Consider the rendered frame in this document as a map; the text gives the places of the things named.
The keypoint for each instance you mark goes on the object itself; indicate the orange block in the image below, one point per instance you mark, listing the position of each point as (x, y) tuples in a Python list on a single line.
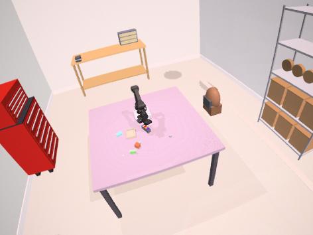
[(137, 145)]

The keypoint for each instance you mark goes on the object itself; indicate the beige rectangular tray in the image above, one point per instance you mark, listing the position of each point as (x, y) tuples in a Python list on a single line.
[(130, 133)]

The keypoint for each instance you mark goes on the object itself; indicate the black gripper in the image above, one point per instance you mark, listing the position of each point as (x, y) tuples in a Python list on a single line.
[(146, 121)]

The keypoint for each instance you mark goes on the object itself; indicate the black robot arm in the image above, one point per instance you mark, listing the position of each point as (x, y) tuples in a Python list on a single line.
[(139, 104)]

